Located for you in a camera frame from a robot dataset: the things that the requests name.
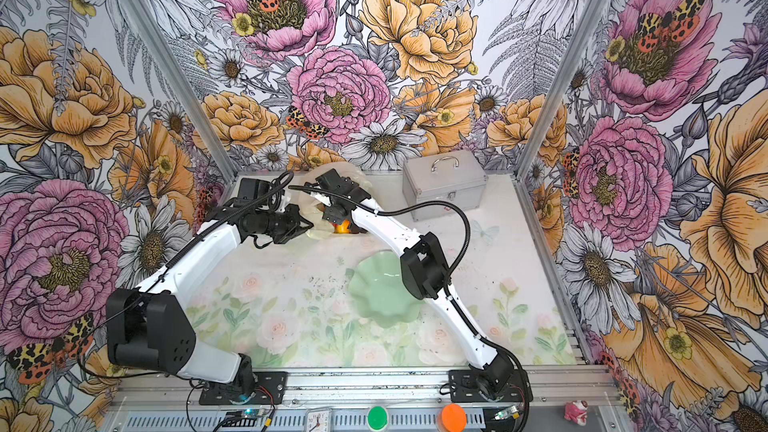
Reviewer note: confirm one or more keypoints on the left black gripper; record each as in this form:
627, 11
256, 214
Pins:
296, 221

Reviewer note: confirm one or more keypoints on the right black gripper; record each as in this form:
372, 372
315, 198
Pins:
331, 212

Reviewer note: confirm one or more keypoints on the red yellow mango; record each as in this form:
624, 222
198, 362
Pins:
344, 227

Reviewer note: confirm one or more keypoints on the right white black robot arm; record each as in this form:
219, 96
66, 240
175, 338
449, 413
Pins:
427, 275

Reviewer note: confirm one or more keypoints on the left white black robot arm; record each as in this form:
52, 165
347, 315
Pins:
147, 326

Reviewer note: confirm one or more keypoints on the light green wavy plate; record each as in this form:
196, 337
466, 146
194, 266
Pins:
378, 292

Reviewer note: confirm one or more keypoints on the silver metal first aid case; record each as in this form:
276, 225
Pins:
455, 177

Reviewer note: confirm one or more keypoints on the small white clock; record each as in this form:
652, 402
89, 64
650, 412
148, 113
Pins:
318, 420

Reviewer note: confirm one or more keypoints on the green round button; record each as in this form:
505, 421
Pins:
377, 419

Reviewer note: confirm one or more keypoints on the orange round button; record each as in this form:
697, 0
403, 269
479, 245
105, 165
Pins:
451, 418

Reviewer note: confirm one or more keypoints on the pink small toy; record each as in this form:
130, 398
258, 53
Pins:
577, 412

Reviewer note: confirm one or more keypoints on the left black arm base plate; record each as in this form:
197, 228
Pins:
262, 388

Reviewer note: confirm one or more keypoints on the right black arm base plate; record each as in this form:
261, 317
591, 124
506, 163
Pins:
473, 386

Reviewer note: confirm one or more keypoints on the aluminium front rail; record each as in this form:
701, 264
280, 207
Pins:
551, 385

